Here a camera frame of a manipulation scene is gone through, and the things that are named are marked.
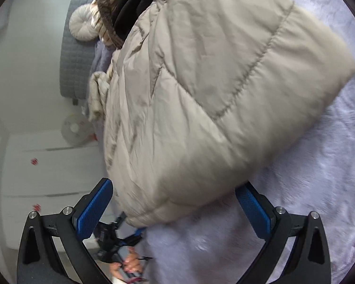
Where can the beige puffer jacket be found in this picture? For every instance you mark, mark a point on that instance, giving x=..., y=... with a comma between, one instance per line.
x=213, y=100

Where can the round white cushion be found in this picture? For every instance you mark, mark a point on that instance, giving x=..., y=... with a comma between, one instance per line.
x=81, y=22

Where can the grey quilted headboard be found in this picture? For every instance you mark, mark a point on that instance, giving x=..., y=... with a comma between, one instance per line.
x=74, y=59

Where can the white fan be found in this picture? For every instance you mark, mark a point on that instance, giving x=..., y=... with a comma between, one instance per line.
x=74, y=128

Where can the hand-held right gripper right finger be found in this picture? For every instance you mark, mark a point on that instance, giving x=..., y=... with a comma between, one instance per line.
x=251, y=207

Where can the lilac bedspread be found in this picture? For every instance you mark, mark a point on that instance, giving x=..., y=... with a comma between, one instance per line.
x=284, y=213

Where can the cream striped garment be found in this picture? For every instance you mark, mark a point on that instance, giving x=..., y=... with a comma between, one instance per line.
x=105, y=14

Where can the folded cream puffer jacket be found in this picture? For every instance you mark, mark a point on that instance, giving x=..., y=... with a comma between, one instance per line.
x=97, y=94

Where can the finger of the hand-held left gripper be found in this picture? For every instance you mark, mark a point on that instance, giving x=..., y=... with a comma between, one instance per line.
x=137, y=233

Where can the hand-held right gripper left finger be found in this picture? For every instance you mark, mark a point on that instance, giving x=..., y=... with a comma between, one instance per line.
x=91, y=210

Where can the white wardrobe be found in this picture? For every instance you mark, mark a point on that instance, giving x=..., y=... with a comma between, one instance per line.
x=47, y=168

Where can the black garment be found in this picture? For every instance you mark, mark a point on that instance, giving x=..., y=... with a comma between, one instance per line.
x=133, y=3

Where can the person's left hand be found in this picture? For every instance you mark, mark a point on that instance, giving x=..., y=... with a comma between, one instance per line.
x=130, y=264

